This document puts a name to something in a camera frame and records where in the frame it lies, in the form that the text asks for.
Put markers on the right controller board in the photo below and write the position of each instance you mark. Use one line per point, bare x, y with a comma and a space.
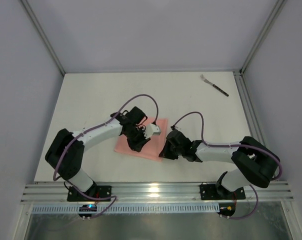
226, 210

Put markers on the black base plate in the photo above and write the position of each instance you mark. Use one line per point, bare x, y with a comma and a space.
103, 192
211, 191

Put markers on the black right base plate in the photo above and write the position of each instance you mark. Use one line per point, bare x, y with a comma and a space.
211, 191

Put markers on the pink satin napkin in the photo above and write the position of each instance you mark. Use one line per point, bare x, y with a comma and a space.
151, 149

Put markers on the left controller board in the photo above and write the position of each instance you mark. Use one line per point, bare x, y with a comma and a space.
87, 211

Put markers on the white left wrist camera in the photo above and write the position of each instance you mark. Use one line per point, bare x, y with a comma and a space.
152, 130

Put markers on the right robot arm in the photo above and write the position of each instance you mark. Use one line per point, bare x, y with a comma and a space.
255, 164

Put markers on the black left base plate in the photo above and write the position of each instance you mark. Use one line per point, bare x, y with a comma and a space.
103, 192

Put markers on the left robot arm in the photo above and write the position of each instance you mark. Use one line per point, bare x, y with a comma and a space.
65, 154

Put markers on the aluminium rail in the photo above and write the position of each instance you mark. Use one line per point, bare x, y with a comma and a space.
159, 192
254, 127

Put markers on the left frame post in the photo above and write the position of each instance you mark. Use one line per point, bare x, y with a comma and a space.
41, 33

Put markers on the slotted cable duct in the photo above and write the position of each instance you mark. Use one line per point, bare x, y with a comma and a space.
126, 208

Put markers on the metal fork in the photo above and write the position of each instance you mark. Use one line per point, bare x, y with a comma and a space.
204, 79

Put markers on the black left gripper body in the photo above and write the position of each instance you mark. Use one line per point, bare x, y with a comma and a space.
137, 141

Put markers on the frame post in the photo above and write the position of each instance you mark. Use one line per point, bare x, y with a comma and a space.
263, 33
41, 33

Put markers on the right frame post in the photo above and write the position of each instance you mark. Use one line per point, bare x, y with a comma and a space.
263, 33

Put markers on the aluminium right side rail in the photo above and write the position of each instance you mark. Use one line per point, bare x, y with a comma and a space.
254, 127

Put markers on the aluminium front rail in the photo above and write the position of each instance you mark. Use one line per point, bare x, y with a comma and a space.
159, 192

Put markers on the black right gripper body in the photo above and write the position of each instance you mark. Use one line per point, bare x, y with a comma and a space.
171, 149

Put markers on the controller board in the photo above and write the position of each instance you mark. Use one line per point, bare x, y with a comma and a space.
87, 211
226, 210

